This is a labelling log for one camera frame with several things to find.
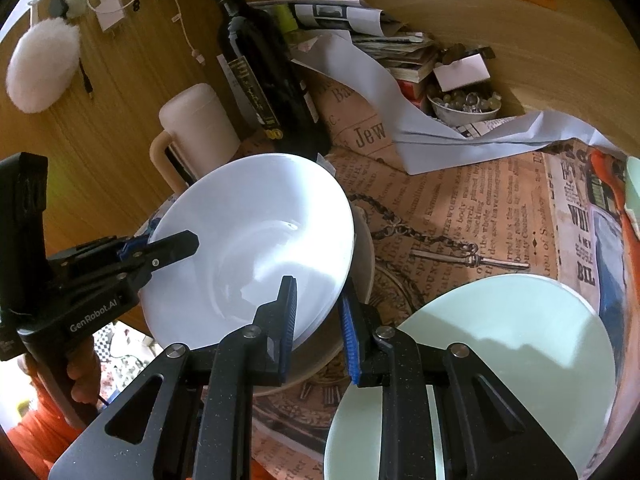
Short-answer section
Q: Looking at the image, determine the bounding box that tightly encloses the orange garment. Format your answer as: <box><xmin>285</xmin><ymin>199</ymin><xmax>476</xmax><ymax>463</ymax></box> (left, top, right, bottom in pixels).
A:
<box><xmin>0</xmin><ymin>360</ymin><xmax>93</xmax><ymax>467</ymax></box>

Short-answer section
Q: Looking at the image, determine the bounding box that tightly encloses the yellow-green marker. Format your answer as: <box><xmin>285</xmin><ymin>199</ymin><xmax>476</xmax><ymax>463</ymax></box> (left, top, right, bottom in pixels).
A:
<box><xmin>272</xmin><ymin>4</ymin><xmax>301</xmax><ymax>36</ymax></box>

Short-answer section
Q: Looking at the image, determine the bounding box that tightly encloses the white bowl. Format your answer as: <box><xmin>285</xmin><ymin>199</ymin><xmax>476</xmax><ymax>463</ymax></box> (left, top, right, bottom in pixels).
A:
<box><xmin>139</xmin><ymin>153</ymin><xmax>356</xmax><ymax>353</ymax></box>

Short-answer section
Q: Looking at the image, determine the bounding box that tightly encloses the small bowl of beads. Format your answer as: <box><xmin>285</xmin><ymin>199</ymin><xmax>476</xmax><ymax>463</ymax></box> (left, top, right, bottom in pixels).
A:
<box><xmin>426</xmin><ymin>87</ymin><xmax>502</xmax><ymax>126</ymax></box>

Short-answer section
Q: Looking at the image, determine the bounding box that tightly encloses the black cable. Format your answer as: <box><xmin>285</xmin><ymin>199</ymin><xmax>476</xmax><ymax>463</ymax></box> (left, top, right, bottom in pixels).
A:
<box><xmin>77</xmin><ymin>57</ymin><xmax>97</xmax><ymax>102</ymax></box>

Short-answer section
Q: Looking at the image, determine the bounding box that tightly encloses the polka dot cloth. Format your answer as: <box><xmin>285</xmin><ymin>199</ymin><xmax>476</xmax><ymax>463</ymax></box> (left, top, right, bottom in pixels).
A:
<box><xmin>95</xmin><ymin>320</ymin><xmax>168</xmax><ymax>411</ymax></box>

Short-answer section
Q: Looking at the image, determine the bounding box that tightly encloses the white card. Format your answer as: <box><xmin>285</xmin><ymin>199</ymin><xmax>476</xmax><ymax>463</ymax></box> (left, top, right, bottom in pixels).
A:
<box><xmin>432</xmin><ymin>52</ymin><xmax>491</xmax><ymax>91</ymax></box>

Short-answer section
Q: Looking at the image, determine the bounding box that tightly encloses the mint green bowl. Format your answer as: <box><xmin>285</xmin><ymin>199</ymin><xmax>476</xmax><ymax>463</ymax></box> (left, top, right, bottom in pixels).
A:
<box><xmin>625</xmin><ymin>156</ymin><xmax>640</xmax><ymax>241</ymax></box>

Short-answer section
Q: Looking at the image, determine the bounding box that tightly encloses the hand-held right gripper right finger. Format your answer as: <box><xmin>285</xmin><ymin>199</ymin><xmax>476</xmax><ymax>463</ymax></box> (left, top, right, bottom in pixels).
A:
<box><xmin>339</xmin><ymin>290</ymin><xmax>578</xmax><ymax>480</ymax></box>

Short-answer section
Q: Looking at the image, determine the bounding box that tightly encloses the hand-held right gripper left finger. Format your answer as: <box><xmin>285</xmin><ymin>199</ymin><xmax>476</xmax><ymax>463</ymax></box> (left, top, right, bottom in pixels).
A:
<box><xmin>48</xmin><ymin>275</ymin><xmax>299</xmax><ymax>480</ymax></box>

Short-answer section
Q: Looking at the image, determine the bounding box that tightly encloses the dark wine bottle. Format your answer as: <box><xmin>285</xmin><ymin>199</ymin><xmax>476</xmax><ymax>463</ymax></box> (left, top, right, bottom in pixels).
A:
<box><xmin>200</xmin><ymin>0</ymin><xmax>333</xmax><ymax>161</ymax></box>

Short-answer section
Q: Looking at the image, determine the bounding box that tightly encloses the white charger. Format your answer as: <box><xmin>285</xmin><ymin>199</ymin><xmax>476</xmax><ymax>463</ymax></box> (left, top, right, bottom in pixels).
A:
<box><xmin>95</xmin><ymin>0</ymin><xmax>124</xmax><ymax>34</ymax></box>

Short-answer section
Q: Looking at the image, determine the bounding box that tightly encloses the pale pink mug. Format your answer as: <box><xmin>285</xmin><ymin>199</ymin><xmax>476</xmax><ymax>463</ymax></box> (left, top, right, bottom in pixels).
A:
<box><xmin>150</xmin><ymin>83</ymin><xmax>241</xmax><ymax>196</ymax></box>

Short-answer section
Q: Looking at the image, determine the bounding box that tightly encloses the folded newspaper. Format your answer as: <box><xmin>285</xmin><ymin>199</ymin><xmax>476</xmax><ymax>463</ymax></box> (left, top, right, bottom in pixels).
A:
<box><xmin>250</xmin><ymin>0</ymin><xmax>403</xmax><ymax>43</ymax></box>

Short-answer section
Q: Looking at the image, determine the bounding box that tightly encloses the person's left hand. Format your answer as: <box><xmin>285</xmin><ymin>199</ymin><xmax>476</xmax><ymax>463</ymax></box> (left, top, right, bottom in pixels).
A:
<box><xmin>65</xmin><ymin>334</ymin><xmax>105</xmax><ymax>407</ymax></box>

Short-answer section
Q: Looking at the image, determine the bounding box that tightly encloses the white cable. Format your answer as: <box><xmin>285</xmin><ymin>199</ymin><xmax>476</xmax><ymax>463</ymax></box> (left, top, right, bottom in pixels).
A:
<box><xmin>162</xmin><ymin>0</ymin><xmax>207</xmax><ymax>67</ymax></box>

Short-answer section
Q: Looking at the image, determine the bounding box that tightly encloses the pink bowl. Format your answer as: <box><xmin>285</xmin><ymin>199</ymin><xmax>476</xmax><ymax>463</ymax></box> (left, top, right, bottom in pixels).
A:
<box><xmin>252</xmin><ymin>205</ymin><xmax>376</xmax><ymax>398</ymax></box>

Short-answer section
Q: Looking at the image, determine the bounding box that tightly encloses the mint green plate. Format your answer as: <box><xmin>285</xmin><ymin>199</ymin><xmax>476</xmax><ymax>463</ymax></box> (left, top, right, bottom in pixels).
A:
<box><xmin>322</xmin><ymin>274</ymin><xmax>617</xmax><ymax>480</ymax></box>

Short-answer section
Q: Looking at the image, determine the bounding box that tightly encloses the white paper sheet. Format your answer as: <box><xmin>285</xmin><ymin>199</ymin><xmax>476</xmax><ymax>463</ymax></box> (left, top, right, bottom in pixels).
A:
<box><xmin>290</xmin><ymin>30</ymin><xmax>621</xmax><ymax>176</ymax></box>

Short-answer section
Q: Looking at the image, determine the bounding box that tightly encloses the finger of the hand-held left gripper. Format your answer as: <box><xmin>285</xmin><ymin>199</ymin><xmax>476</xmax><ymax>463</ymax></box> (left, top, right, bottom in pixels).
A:
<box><xmin>120</xmin><ymin>230</ymin><xmax>201</xmax><ymax>283</ymax></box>
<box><xmin>117</xmin><ymin>217</ymin><xmax>162</xmax><ymax>262</ymax></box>

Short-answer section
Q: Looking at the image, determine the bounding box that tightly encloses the white fluffy pom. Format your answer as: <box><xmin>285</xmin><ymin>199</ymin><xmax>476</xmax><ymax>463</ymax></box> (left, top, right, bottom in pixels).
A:
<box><xmin>6</xmin><ymin>20</ymin><xmax>82</xmax><ymax>113</ymax></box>

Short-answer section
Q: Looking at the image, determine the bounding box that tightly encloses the orange cloth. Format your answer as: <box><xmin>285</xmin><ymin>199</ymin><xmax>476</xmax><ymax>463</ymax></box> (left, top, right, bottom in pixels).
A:
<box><xmin>587</xmin><ymin>150</ymin><xmax>640</xmax><ymax>243</ymax></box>

